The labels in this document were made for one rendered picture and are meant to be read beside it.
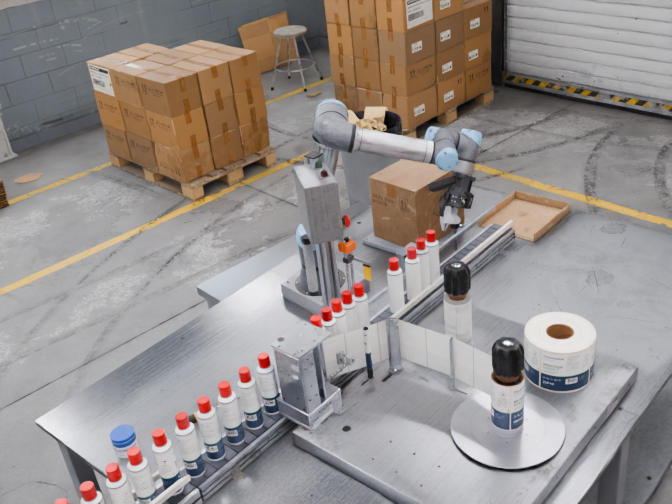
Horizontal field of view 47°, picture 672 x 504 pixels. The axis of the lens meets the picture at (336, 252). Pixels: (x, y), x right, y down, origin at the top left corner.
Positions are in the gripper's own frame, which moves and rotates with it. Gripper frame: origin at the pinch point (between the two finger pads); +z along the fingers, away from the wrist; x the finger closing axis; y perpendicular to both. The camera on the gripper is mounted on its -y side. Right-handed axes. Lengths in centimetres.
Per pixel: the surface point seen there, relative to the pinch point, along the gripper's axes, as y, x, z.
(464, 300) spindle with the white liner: 32.7, -29.8, 17.7
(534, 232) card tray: 9, 54, -4
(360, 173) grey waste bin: -167, 155, -8
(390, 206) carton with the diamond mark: -32.4, 10.9, -1.3
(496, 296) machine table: 20.4, 13.9, 19.5
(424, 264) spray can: 2.7, -9.7, 13.7
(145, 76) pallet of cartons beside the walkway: -325, 91, -38
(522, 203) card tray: -8, 71, -15
